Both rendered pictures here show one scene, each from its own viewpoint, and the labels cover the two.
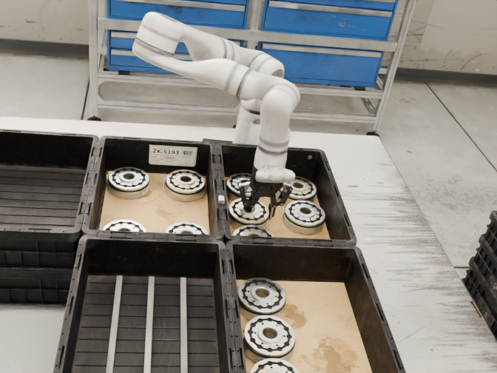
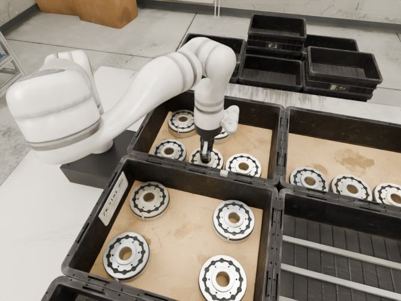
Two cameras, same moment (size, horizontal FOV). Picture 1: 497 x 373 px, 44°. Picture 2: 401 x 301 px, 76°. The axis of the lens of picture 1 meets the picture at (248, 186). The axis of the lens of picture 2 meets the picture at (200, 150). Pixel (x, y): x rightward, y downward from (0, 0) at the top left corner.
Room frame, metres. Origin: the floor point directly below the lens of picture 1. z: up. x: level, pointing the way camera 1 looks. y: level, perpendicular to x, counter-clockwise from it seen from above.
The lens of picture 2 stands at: (1.04, 0.39, 1.45)
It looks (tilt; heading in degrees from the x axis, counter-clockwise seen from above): 51 degrees down; 295
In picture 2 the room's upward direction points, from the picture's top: straight up
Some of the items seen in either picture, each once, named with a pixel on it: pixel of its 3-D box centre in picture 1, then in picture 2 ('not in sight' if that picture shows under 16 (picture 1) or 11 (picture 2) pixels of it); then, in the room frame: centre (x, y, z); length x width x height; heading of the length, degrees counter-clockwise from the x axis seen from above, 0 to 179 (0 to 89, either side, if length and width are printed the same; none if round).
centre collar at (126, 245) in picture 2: (129, 177); (125, 253); (1.27, 0.31, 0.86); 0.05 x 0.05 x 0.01
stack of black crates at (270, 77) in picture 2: not in sight; (266, 90); (1.24, -1.13, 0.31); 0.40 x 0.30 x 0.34; 12
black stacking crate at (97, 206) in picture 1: (154, 203); (181, 235); (1.17, 0.22, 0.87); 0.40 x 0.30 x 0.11; 11
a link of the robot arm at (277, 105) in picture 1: (276, 119); (213, 78); (1.21, -0.04, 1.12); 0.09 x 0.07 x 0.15; 165
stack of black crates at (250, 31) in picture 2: not in sight; (271, 53); (1.33, -1.52, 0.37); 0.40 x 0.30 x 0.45; 12
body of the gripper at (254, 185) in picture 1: (266, 179); (208, 130); (1.22, -0.04, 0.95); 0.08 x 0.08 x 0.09
